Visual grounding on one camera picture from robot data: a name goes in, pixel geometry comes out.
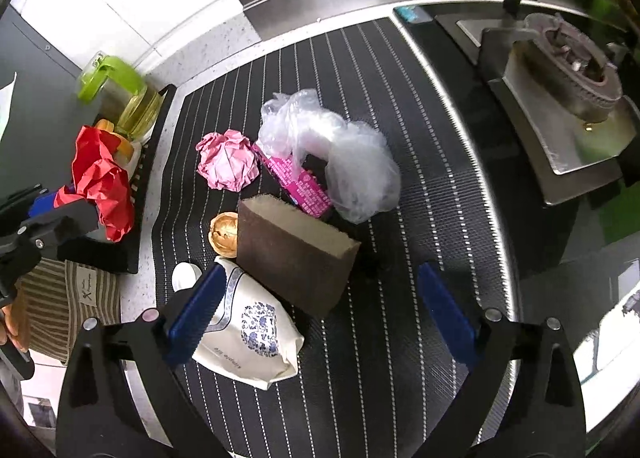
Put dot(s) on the red paper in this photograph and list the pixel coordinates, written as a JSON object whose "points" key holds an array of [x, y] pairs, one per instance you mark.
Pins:
{"points": [[100, 173]]}

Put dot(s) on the black plastic tray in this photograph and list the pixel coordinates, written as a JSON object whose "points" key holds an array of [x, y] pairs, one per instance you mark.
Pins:
{"points": [[150, 178]]}

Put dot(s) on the white bottle with orange cap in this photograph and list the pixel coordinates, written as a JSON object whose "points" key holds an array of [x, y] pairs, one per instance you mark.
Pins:
{"points": [[125, 150]]}

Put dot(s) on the golden brown walnut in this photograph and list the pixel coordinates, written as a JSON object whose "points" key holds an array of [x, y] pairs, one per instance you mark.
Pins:
{"points": [[222, 235]]}

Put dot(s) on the white paper sheet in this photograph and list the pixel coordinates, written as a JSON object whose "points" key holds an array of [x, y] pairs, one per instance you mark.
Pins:
{"points": [[6, 103]]}

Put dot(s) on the person's left hand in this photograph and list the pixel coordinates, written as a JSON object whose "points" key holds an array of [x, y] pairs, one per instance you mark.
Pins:
{"points": [[12, 320]]}

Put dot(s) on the black gas stove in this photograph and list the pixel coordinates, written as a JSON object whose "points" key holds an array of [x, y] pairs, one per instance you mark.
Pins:
{"points": [[450, 88]]}

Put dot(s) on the brown sponge block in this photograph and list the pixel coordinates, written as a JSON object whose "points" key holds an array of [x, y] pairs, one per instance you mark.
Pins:
{"points": [[290, 253]]}

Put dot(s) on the magenta printed box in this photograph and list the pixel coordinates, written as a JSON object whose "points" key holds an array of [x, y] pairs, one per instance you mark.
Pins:
{"points": [[305, 188]]}

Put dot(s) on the striped brown cloth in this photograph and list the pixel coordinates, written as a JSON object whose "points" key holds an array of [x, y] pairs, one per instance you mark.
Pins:
{"points": [[65, 303]]}

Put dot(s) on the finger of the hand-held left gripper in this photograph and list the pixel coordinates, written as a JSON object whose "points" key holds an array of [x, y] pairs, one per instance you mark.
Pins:
{"points": [[42, 204], [65, 225]]}

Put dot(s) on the clear plastic bag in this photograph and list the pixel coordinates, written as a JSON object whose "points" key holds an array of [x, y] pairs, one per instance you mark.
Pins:
{"points": [[360, 173]]}

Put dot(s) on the oil bottle with green lid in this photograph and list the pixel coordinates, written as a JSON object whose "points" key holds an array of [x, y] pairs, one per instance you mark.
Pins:
{"points": [[140, 110]]}

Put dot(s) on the white blue-print tissue packet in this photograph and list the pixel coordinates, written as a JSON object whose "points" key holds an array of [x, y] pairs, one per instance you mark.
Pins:
{"points": [[250, 338]]}

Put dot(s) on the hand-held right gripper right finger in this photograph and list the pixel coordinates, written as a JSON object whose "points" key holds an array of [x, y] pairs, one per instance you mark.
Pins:
{"points": [[445, 313]]}

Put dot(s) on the pink paper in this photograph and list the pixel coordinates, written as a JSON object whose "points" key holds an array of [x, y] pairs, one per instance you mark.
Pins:
{"points": [[227, 160]]}

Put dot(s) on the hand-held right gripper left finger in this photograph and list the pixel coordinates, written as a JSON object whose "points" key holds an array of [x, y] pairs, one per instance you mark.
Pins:
{"points": [[192, 313]]}

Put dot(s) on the small white cap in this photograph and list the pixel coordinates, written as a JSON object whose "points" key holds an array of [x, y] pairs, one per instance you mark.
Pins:
{"points": [[182, 275]]}

